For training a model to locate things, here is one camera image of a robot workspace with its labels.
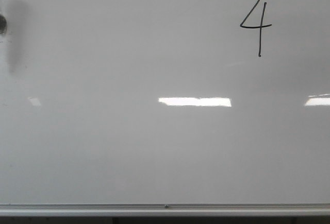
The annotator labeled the white glossy whiteboard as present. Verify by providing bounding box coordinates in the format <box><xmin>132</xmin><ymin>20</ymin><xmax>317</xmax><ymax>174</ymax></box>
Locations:
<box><xmin>1</xmin><ymin>0</ymin><xmax>329</xmax><ymax>204</ymax></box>

